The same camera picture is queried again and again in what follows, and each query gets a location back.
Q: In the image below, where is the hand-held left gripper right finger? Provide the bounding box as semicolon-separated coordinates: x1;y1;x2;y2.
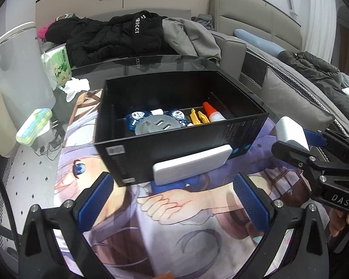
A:
233;172;329;279

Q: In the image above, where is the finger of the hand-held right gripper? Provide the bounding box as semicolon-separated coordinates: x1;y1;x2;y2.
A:
304;129;329;149
271;140;319;171

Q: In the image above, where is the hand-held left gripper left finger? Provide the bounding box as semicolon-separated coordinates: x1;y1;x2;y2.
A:
17;171;115;279

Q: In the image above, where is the white charger block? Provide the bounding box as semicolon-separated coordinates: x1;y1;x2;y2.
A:
275;116;310;152

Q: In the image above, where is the white power bank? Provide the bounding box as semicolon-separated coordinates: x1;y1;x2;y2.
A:
152;144;233;186

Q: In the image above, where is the red-capped glue bottle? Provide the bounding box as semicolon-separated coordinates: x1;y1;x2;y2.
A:
203;102;227;123

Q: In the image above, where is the black storage box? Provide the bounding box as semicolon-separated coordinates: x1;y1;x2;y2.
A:
94;70;270;187

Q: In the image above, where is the beige cushion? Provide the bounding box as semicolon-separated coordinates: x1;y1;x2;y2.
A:
260;67;336;133

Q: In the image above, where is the dark padded jacket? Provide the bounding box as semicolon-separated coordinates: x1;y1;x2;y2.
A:
278;51;349;125

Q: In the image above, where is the printed table mat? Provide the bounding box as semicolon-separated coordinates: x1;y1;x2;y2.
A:
54;89;317;279

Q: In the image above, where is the grey bed blanket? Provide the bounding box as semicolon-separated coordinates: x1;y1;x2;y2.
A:
241;46;349;140

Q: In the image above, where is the round grey socket adapter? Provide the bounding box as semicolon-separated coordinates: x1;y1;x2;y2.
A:
134;117;183;136

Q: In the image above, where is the green plastic case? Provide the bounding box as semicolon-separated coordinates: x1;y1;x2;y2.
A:
16;108;53;146

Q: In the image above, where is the white curtain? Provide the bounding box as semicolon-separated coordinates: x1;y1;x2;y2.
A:
301;0;342;64

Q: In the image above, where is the blue pillow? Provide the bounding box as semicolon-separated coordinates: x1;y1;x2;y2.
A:
233;29;287;57

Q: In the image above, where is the grey sofa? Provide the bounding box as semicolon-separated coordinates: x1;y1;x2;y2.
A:
36;9;248;82

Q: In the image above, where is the crumpled white tissue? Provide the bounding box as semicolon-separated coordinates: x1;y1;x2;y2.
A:
63;78;91;102

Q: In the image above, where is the cream cylindrical bin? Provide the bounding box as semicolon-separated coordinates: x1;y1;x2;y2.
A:
0;86;21;158

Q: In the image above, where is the beige padded headboard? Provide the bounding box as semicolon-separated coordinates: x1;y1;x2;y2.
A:
211;0;304;54

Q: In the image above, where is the green tissue pack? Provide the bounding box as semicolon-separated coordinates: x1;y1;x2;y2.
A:
41;46;72;89

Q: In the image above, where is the grey hoodie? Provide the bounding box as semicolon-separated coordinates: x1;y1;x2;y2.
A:
162;17;221;64

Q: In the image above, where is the white household appliance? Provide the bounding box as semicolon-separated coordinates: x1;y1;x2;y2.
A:
0;22;57;114

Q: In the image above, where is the dark grey garment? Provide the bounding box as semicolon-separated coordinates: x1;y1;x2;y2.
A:
191;13;216;30

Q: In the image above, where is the black puffer jacket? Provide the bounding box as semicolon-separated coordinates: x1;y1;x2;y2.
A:
45;12;178;67

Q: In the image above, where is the pink cloth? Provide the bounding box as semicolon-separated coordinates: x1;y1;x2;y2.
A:
36;22;51;40

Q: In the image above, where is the black cable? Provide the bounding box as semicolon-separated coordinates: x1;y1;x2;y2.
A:
33;118;66;160

